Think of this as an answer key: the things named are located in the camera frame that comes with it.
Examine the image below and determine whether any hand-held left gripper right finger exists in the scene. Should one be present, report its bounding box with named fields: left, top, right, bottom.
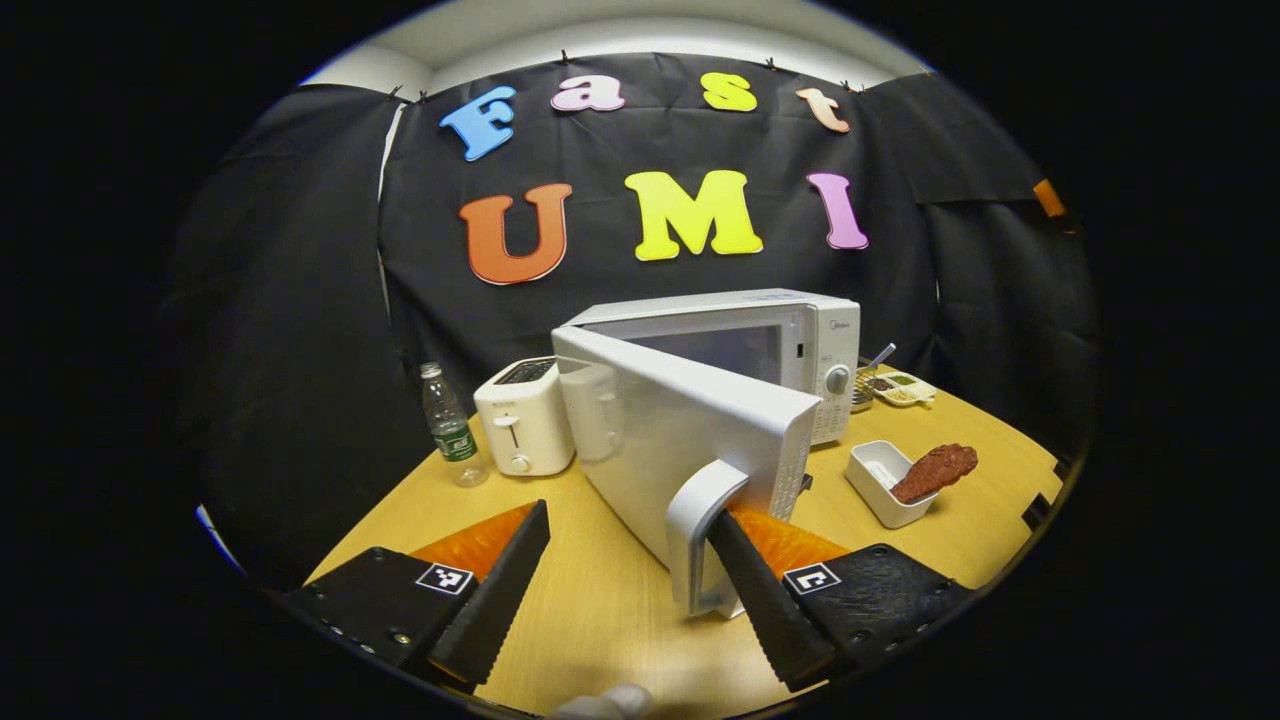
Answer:
left=707, top=500, right=976, bottom=693

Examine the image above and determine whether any white toaster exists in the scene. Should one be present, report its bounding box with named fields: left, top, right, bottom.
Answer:
left=473, top=356, right=577, bottom=477

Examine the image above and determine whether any brown meat piece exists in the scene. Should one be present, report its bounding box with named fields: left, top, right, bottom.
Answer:
left=890, top=443, right=979, bottom=504

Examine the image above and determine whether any white microwave oven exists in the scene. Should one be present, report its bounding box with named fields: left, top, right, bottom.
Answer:
left=551, top=288, right=862, bottom=619

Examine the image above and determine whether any clear plastic water bottle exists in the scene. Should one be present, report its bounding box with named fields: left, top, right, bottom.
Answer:
left=419, top=361, right=489, bottom=488

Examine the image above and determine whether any row of backdrop clips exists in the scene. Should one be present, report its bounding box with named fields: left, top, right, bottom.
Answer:
left=385, top=50, right=869, bottom=103

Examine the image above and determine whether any blue lit display screen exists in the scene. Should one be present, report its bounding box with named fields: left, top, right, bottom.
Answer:
left=195, top=503, right=247, bottom=573

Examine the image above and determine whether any white rectangular tray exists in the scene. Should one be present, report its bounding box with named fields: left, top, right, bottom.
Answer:
left=845, top=440, right=941, bottom=529

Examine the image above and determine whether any black backdrop cloth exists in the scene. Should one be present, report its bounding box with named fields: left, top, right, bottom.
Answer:
left=165, top=52, right=1099, bottom=591

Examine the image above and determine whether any white divided bean dish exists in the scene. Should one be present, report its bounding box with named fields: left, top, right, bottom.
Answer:
left=868, top=370, right=938, bottom=407

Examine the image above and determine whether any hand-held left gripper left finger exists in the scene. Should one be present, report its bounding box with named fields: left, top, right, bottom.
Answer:
left=283, top=500, right=551, bottom=691

